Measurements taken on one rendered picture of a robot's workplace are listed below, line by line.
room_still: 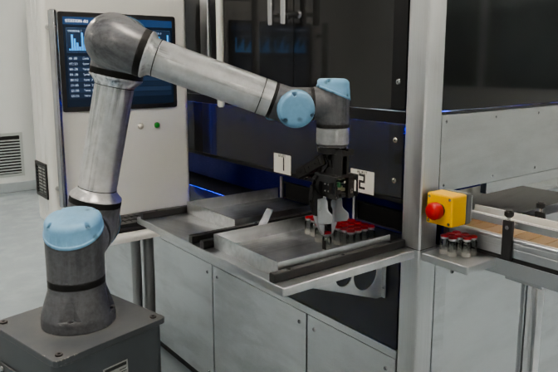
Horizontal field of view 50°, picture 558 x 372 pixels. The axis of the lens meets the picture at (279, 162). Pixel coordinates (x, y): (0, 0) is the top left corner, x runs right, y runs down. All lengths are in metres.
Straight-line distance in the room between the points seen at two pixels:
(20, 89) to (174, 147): 4.59
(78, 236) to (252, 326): 1.01
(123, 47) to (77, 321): 0.55
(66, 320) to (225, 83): 0.57
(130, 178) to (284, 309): 0.68
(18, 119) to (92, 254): 5.44
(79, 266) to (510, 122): 1.13
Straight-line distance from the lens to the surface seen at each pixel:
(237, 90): 1.18
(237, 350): 2.26
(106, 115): 1.34
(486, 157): 1.63
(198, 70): 1.18
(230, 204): 1.88
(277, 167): 1.83
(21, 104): 6.66
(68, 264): 1.26
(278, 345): 2.02
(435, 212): 1.38
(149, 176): 2.13
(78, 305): 1.29
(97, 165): 1.36
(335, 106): 1.33
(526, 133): 1.78
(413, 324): 1.55
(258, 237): 1.54
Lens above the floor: 1.33
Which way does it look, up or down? 10 degrees down
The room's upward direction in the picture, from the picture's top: straight up
